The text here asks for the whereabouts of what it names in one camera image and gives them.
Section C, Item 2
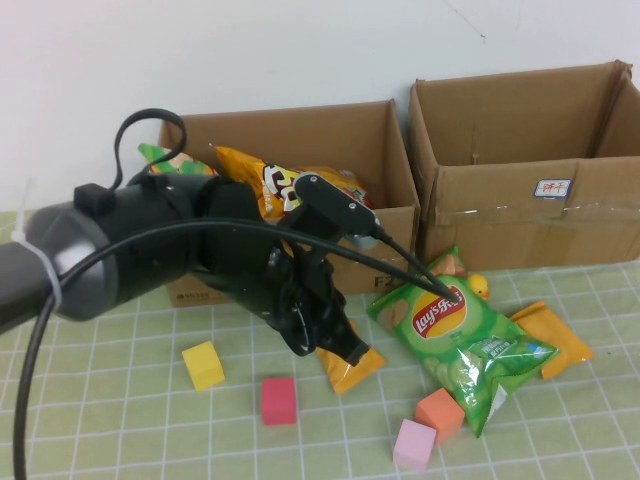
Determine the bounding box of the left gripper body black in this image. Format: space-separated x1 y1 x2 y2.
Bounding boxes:
199 180 347 332

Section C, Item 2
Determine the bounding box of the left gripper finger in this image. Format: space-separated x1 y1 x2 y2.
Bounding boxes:
317 298 372 369
276 294 322 358

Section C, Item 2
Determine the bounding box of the small orange snack packet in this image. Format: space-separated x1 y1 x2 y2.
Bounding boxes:
315 319 388 396
508 299 594 381

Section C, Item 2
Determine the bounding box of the large green Lay's chips bag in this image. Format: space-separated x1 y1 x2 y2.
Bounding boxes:
365 244 561 439

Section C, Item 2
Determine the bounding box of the orange snack bag lion print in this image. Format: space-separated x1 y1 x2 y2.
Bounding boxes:
213 145 375 219

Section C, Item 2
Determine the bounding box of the red foam cube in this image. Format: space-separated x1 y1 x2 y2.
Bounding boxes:
260 376 298 427

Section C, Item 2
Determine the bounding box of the yellow foam cube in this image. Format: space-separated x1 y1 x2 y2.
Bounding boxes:
181 340 227 392

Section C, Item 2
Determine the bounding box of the orange foam cube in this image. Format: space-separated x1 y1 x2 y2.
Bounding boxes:
414 387 466 445

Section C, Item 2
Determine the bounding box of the pink foam cube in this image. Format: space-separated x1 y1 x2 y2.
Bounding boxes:
392 418 438 474

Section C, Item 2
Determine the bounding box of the yellow rubber duck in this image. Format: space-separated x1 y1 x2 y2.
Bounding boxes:
466 272 491 301

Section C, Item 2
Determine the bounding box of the small green Lay's chips bag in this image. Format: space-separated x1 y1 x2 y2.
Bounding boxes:
137 143 219 177

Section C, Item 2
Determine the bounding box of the cardboard box with F2 print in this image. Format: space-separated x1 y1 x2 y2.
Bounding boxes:
141 100 421 308

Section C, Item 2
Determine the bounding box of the green checkered tablecloth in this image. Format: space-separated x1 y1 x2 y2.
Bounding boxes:
0 202 640 480

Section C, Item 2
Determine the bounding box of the cardboard box with clear tape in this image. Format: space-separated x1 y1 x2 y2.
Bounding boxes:
407 60 640 274

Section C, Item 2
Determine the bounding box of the white label red writing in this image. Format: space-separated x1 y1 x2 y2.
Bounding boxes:
532 178 572 200

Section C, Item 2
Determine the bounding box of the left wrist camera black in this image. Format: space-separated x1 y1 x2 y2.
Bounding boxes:
278 172 382 250

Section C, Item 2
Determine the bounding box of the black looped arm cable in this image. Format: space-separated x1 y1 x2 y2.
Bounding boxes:
112 108 189 192

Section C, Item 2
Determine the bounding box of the white cable tie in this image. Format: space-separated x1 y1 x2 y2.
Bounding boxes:
9 178 64 307

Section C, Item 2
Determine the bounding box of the black camera cable left arm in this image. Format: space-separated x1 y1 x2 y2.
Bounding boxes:
13 219 464 480

